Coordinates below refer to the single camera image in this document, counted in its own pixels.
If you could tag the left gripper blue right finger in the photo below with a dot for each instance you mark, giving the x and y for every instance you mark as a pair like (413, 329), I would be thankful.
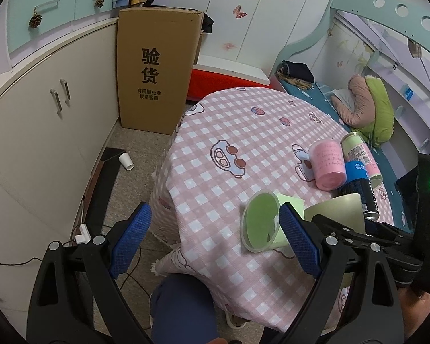
(299, 234)

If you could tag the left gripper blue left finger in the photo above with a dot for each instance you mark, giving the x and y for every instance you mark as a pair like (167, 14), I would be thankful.
(126, 236)

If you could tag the pale yellow-green cup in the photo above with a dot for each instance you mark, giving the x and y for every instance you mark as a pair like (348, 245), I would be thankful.
(345, 210)

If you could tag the light green plastic cup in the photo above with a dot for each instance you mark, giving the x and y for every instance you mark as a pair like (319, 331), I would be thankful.
(260, 227)

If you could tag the white paper cup on floor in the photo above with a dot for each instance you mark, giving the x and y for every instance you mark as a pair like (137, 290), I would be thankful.
(126, 161)

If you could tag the white power adapter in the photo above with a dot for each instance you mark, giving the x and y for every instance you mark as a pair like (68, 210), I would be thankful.
(84, 236)

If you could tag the dark blue trouser leg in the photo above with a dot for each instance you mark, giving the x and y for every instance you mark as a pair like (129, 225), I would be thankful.
(182, 311)

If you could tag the blue black CoolTowel can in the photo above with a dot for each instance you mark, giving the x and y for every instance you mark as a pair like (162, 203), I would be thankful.
(358, 182)

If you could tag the pink cylindrical can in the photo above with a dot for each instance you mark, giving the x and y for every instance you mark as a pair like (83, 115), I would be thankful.
(328, 164)

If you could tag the pink green labelled can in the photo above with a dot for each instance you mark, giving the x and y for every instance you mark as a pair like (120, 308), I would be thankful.
(356, 149)

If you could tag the pink checkered tablecloth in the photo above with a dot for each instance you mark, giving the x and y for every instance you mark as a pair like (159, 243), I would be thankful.
(234, 144)

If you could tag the pink pillow on bed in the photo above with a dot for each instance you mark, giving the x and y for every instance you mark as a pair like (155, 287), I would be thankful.
(364, 108)

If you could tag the teal patterned bed mattress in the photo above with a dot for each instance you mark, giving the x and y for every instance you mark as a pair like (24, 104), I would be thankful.
(389, 199)

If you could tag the folded dark clothes on bed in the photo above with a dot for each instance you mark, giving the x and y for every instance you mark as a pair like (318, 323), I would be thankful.
(296, 74)

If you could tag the red storage box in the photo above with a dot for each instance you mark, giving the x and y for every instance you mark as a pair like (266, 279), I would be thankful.
(204, 83)

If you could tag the white board on red box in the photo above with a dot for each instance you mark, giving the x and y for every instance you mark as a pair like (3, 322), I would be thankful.
(231, 68)

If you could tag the large brown cardboard box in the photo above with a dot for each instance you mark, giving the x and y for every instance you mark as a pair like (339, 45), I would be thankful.
(155, 52)

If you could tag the mint green drawer unit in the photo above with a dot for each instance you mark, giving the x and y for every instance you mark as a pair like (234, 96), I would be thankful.
(28, 19)

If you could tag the cream cabinet with handles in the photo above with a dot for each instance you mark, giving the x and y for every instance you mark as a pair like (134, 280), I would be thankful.
(57, 111)

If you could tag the mint bunk bed frame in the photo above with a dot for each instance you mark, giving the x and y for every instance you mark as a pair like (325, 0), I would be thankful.
(386, 38)

